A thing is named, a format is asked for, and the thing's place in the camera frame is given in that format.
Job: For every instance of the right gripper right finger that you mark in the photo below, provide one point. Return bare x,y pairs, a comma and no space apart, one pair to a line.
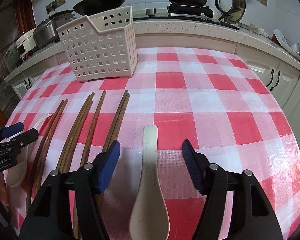
252,215

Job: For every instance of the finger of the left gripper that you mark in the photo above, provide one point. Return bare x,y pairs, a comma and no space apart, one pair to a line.
12,130
19,141

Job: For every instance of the brown wooden chopstick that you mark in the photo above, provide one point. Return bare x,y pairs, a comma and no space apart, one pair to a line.
43,155
69,155
88,141
72,132
117,121
77,233
36,160

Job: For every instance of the white ceramic spoon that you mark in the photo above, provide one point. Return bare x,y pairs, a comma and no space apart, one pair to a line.
149,218
16,175

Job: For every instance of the white cabinet doors left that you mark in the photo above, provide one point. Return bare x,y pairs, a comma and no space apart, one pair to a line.
26,75

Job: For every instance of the white cabinet doors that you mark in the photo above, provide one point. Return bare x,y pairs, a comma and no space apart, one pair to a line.
26,75
281,79

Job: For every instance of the white rice cooker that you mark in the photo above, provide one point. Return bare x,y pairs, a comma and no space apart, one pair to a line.
26,43

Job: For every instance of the stainless steel electric cooker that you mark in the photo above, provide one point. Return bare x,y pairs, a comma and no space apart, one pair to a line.
45,33

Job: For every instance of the wooden framed glass door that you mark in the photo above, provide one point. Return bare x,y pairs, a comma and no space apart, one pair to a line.
16,18

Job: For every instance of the white perforated utensil basket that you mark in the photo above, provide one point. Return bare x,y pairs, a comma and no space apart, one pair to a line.
101,45

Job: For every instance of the red white checkered tablecloth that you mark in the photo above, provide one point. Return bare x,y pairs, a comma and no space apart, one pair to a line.
208,97

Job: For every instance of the white cabinet doors right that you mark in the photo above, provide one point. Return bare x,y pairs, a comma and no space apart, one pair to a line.
281,79

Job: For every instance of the black wok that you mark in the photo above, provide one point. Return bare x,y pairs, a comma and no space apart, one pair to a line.
91,7

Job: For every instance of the black gas stove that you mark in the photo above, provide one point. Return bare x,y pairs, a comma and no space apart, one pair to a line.
180,12

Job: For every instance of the stainless steel pot lid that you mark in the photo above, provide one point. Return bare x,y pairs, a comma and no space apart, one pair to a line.
232,11

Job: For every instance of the wall power outlet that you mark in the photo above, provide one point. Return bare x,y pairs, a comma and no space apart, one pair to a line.
54,5

